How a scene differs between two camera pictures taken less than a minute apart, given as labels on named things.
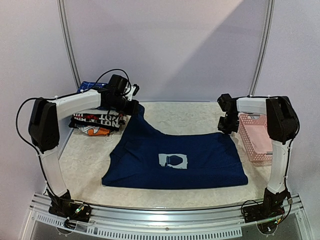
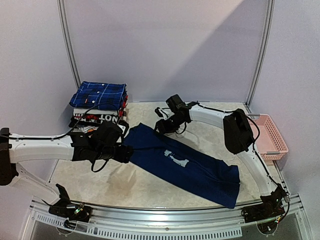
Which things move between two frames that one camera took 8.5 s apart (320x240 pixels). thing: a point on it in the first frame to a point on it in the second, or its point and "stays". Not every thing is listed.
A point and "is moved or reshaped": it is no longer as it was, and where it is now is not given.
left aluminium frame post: [64, 25] stays
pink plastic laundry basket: [256, 135] stays
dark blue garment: [144, 157] is moved or reshaped
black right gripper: [225, 125] to [162, 125]
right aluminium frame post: [264, 48] stays
